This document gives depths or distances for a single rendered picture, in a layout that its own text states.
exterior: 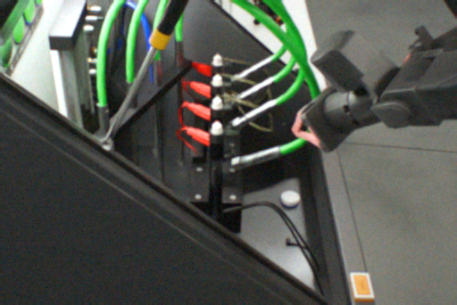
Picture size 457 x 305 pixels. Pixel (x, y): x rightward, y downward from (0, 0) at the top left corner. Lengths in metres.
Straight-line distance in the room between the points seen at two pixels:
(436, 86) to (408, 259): 1.84
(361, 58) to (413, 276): 1.74
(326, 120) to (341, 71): 0.11
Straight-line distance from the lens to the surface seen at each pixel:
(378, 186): 2.79
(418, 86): 0.73
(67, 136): 0.73
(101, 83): 1.08
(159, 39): 0.66
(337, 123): 0.87
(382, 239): 2.56
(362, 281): 1.10
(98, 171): 0.75
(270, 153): 1.00
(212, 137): 1.12
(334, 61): 0.79
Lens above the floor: 1.78
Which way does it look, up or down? 36 degrees down
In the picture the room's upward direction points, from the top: straight up
